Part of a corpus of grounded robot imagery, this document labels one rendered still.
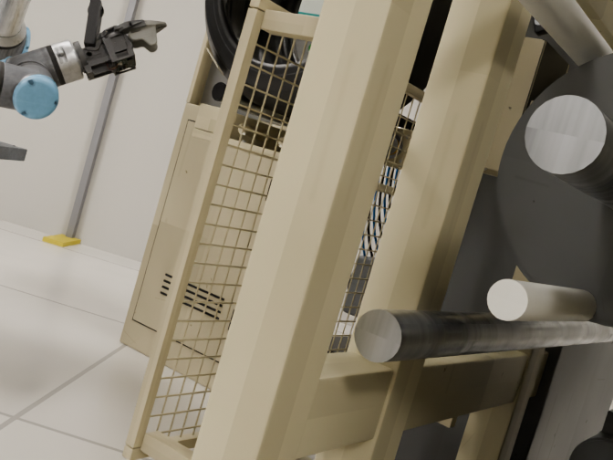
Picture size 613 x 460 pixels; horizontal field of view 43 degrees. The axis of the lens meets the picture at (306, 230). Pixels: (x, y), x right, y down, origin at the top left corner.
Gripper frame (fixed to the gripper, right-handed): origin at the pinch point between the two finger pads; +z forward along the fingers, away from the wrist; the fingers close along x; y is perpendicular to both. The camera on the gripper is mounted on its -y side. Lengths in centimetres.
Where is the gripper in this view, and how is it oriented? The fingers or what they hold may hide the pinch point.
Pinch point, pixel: (160, 23)
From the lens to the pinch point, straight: 188.8
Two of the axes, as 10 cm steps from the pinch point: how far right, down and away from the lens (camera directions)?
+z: 9.0, -3.6, 2.4
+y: 4.0, 9.0, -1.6
